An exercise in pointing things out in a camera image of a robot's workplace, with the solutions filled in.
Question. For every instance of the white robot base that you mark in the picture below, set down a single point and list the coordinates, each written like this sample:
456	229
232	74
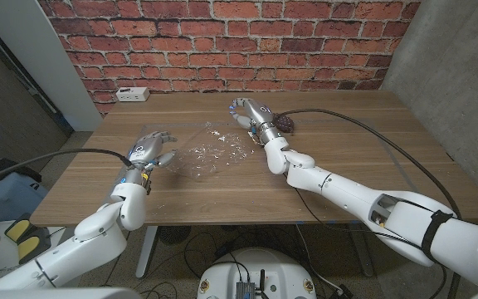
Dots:
280	274

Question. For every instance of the white table leg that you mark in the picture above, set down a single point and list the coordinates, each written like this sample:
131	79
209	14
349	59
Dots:
145	253

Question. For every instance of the red brick printed backdrop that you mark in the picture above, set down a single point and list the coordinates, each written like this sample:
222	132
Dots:
239	41

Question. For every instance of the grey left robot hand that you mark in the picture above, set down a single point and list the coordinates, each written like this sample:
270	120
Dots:
147	149

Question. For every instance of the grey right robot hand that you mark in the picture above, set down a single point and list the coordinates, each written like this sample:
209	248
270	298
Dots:
257	114

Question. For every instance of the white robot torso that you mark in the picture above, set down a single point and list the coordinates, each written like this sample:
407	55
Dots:
56	295

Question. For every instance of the clear plastic wrap sheet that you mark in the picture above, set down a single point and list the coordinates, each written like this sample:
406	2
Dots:
210	151

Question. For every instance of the grey table leg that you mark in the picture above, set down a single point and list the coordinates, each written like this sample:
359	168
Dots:
363	257

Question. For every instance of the white power outlet box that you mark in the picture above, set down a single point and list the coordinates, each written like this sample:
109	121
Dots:
133	94

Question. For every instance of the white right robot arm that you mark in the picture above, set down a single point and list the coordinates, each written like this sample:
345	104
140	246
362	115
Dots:
347	195

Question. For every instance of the black round floor grille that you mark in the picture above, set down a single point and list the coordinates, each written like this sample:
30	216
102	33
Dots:
174	234

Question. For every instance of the black power adapter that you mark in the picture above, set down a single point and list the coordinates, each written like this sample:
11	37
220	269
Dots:
345	291

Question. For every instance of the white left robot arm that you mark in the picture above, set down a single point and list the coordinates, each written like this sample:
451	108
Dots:
98	241

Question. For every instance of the yellow and black foot pedal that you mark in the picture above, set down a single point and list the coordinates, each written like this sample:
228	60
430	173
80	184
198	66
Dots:
27	245

